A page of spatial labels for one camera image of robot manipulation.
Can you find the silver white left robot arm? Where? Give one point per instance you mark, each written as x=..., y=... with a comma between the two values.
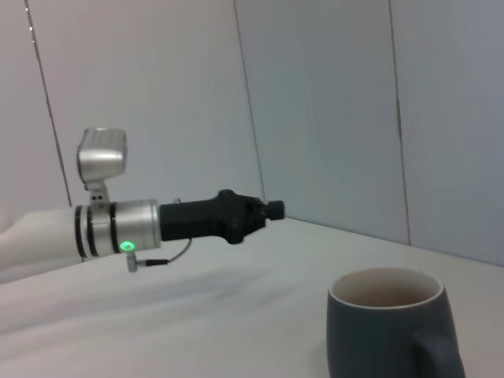
x=134, y=228

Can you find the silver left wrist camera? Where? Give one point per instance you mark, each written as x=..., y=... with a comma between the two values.
x=100, y=157

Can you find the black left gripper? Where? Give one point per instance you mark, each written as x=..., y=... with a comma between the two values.
x=197, y=220

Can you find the grey ceramic cup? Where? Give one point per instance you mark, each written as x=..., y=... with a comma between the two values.
x=370, y=338

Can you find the white tablecloth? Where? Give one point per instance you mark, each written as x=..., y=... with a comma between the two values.
x=197, y=315

